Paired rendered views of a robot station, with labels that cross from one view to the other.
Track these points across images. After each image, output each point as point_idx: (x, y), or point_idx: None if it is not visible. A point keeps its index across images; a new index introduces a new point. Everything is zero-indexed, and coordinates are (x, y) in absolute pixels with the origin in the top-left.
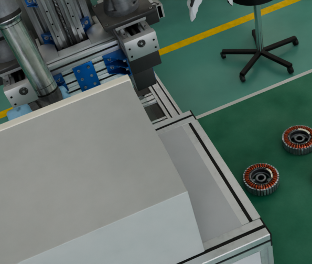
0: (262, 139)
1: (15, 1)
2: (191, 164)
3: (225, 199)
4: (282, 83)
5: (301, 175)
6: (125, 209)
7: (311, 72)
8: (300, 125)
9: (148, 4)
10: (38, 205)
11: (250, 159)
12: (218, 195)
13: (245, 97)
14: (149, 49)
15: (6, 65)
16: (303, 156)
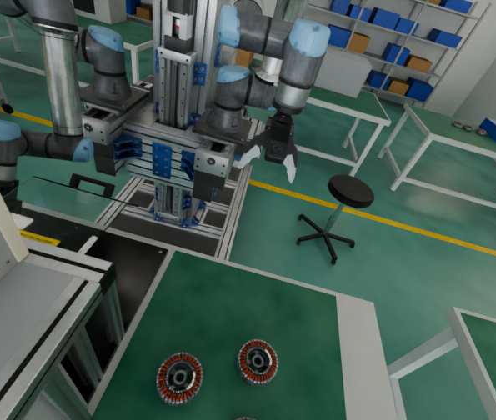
0: (230, 327)
1: (72, 16)
2: None
3: None
4: (297, 283)
5: (222, 409)
6: None
7: (330, 293)
8: (274, 342)
9: (243, 136)
10: None
11: (198, 341)
12: None
13: (257, 270)
14: (216, 171)
15: (93, 98)
16: (245, 384)
